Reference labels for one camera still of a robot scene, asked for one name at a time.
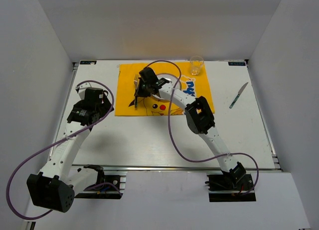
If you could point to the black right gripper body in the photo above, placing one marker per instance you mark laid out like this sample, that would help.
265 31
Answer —
142 90

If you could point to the fork with teal handle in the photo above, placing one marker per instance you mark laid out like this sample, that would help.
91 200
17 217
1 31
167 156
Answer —
136 83

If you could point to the white plate with red print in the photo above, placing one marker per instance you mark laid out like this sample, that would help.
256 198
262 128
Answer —
172 79

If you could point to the yellow printed cloth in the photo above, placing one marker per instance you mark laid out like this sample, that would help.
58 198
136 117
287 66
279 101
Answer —
195 86

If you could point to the knife with teal handle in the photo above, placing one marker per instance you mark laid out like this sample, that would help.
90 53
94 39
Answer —
238 95

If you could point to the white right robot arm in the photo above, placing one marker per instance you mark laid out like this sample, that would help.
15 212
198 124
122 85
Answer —
199 118

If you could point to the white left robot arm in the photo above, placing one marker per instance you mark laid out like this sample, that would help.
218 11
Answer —
52 188

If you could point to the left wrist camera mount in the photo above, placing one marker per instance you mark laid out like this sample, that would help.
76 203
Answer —
89 93

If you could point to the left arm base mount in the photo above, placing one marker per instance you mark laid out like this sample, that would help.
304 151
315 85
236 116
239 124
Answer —
110 184

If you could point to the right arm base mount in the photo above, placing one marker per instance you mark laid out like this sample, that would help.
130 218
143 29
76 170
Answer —
219 191

